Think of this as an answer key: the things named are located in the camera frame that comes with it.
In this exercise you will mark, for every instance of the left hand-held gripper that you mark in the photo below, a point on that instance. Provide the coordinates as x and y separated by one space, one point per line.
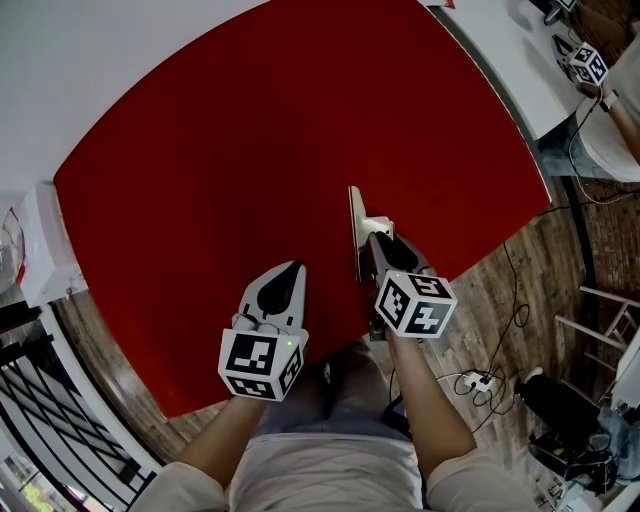
250 360

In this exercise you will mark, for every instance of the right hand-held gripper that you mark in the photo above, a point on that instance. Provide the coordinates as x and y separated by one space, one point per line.
420 305

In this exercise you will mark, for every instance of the large metal binder clip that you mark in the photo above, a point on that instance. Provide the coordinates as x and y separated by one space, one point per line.
357 210

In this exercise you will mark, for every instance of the person's left forearm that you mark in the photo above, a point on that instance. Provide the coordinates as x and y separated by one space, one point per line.
225 440

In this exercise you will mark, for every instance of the person's right forearm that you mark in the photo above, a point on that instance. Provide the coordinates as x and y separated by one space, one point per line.
430 415

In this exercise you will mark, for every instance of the person's grey trousers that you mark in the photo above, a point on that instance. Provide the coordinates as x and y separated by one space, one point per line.
350 400

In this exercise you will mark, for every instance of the red table cover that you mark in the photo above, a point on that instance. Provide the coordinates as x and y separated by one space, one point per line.
225 175

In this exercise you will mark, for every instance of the white power strip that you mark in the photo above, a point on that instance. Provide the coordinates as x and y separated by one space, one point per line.
477 381

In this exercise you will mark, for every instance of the person's white t-shirt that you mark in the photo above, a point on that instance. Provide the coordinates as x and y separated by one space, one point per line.
325 475

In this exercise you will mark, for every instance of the white wooden stool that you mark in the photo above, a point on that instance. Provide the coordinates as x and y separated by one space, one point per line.
605 325

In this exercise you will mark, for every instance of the white table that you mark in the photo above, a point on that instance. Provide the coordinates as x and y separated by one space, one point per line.
510 65

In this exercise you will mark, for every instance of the white cabinet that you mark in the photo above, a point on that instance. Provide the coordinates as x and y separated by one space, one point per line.
50 250

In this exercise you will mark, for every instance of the black metal railing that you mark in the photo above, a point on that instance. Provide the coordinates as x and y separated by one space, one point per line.
55 425

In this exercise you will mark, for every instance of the white desk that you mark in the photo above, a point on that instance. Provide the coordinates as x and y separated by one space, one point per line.
631 380

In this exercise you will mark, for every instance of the white packet with red label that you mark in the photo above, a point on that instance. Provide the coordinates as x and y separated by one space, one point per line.
442 3

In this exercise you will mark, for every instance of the clear plastic water bottle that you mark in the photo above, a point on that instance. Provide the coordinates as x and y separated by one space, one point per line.
10 250

